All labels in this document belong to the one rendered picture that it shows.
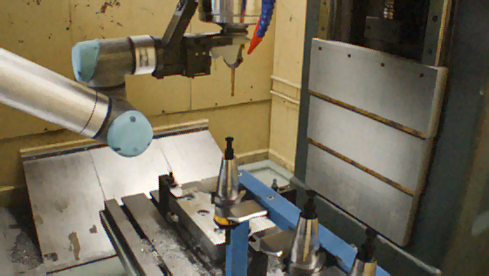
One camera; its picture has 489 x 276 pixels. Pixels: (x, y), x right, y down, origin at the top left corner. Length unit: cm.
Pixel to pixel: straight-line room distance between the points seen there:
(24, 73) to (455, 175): 97
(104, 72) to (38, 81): 18
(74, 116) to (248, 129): 168
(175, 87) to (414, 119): 122
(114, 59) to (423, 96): 73
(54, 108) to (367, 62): 84
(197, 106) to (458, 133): 134
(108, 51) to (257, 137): 162
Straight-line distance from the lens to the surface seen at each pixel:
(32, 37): 183
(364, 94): 124
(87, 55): 80
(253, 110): 227
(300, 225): 58
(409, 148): 116
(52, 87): 68
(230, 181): 75
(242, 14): 86
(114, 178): 187
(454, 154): 114
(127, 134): 70
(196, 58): 88
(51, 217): 176
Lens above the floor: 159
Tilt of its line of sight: 21 degrees down
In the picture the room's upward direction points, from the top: 2 degrees clockwise
